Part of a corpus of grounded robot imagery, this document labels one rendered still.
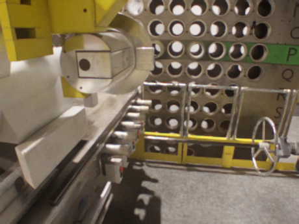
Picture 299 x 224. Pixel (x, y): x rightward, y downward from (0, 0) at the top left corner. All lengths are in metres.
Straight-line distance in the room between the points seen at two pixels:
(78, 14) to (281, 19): 2.78
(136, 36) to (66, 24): 0.35
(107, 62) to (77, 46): 0.13
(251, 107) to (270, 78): 0.49
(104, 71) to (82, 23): 0.16
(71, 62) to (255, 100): 2.82
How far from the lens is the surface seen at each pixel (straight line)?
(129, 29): 0.94
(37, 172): 0.72
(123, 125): 1.51
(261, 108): 3.30
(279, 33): 3.15
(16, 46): 0.62
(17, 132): 0.72
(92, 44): 0.71
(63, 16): 0.72
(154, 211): 2.00
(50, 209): 0.87
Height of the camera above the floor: 1.53
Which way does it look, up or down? 22 degrees down
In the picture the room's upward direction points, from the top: straight up
